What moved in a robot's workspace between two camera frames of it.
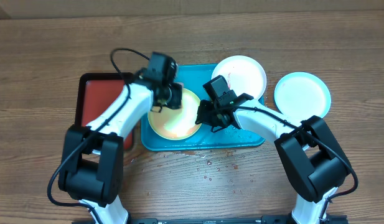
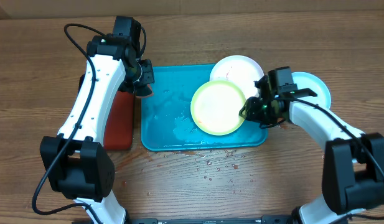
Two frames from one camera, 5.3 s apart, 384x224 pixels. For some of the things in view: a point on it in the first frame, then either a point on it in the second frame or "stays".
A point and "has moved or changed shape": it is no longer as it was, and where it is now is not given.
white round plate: [244, 74] stays
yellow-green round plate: [178, 124] has moved or changed shape
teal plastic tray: [193, 78] stays
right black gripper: [206, 119] to [254, 115]
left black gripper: [177, 99] to [149, 78]
